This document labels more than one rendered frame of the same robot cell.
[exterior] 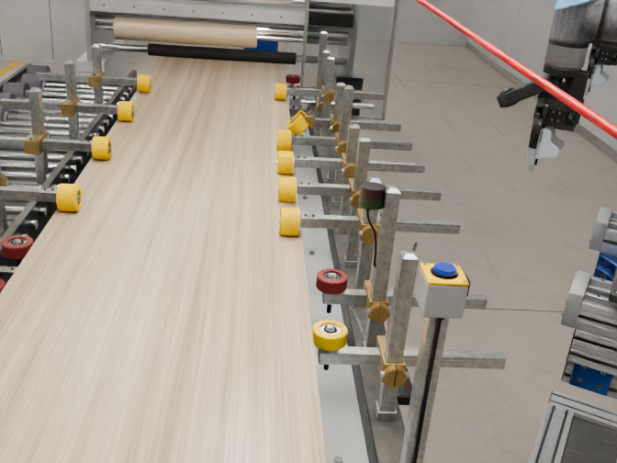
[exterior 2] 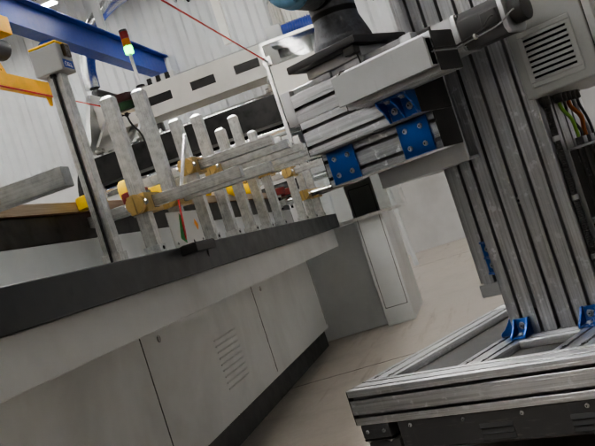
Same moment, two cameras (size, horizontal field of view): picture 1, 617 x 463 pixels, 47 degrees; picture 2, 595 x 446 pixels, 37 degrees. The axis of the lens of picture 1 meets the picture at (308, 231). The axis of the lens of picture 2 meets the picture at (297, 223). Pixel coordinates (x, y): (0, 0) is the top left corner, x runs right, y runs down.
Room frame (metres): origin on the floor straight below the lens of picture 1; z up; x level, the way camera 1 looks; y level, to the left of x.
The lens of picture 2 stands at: (-0.74, -1.21, 0.62)
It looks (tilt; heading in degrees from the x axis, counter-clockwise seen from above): 1 degrees up; 17
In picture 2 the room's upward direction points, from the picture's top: 18 degrees counter-clockwise
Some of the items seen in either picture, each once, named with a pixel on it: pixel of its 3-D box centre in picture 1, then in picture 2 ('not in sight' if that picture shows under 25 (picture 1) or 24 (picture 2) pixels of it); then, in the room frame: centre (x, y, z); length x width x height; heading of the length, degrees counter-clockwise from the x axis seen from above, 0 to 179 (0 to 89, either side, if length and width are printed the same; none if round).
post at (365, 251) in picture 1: (365, 254); (197, 191); (1.83, -0.17, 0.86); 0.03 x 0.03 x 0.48; 5
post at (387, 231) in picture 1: (381, 275); (162, 168); (1.58, -0.19, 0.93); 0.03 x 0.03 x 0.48; 5
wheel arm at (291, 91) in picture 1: (331, 93); (294, 170); (3.36, -0.06, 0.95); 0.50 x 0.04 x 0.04; 95
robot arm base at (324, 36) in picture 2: not in sight; (339, 30); (1.43, -0.82, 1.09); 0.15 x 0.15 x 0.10
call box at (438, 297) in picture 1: (441, 292); (52, 62); (1.07, -0.24, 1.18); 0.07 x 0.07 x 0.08; 5
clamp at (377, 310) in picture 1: (375, 300); (173, 198); (1.60, -0.19, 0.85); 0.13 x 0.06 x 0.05; 5
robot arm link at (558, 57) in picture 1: (565, 56); not in sight; (1.41, -0.47, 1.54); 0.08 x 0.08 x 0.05
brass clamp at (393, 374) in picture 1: (390, 361); (143, 203); (1.35, -0.21, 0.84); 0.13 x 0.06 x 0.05; 5
